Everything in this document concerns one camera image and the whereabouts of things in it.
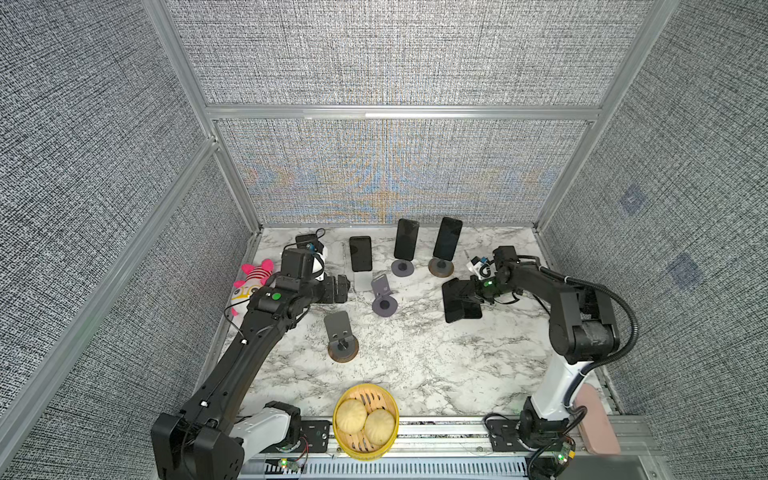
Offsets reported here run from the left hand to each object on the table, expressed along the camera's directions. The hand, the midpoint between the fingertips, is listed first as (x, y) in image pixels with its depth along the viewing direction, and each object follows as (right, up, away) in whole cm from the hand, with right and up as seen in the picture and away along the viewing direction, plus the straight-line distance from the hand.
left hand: (334, 282), depth 79 cm
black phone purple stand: (+37, -7, +14) cm, 40 cm away
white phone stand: (+6, -2, +27) cm, 28 cm away
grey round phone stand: (+20, +2, +28) cm, 34 cm away
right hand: (+38, -6, +17) cm, 42 cm away
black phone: (-11, +12, +18) cm, 24 cm away
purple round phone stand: (+14, -9, +19) cm, 25 cm away
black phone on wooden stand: (+35, +13, +22) cm, 43 cm away
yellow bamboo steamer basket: (+7, -38, -8) cm, 39 cm away
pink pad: (+65, -35, -6) cm, 74 cm away
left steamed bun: (+5, -31, -8) cm, 32 cm away
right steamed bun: (+12, -32, -10) cm, 36 cm away
